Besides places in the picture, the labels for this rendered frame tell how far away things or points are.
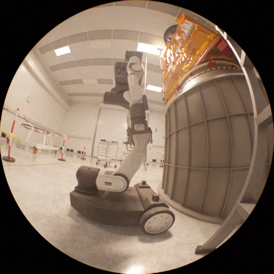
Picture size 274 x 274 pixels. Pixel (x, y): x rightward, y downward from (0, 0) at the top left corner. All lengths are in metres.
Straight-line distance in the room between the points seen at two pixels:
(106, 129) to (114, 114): 1.59
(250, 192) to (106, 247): 0.64
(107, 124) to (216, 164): 8.53
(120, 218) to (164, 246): 0.29
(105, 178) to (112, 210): 0.21
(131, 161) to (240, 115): 0.90
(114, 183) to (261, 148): 0.76
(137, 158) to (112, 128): 8.04
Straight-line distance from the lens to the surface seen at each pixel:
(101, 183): 0.64
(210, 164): 0.80
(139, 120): 0.49
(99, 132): 8.69
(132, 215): 0.58
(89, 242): 0.60
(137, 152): 0.61
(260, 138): 0.46
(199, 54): 1.67
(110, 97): 0.80
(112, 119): 8.87
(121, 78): 0.88
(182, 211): 0.90
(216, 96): 0.93
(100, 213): 0.59
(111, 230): 0.66
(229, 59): 1.76
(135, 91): 0.54
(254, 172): 0.44
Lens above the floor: 0.48
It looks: 12 degrees up
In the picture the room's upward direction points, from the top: 5 degrees clockwise
